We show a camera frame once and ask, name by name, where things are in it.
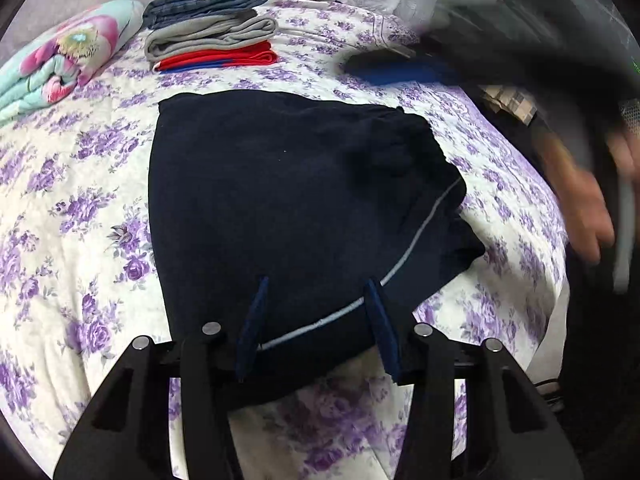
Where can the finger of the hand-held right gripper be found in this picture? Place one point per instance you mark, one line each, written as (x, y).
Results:
(405, 71)

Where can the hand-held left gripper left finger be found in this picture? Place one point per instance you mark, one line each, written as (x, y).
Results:
(252, 320)

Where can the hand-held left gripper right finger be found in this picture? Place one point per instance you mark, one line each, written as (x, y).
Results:
(385, 330)

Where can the dark navy pants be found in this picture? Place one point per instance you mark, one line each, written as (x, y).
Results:
(290, 210)

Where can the folded grey pants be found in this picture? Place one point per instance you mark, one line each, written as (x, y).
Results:
(210, 37)

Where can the person's right hand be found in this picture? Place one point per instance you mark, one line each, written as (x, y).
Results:
(580, 195)

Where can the beige checkered curtain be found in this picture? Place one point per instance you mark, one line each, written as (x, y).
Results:
(510, 102)

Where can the folded red cloth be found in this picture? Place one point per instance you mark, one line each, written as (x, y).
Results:
(215, 59)

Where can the purple floral bedsheet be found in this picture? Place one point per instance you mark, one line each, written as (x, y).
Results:
(75, 200)

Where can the folded floral blanket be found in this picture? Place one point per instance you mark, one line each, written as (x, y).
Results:
(65, 55)

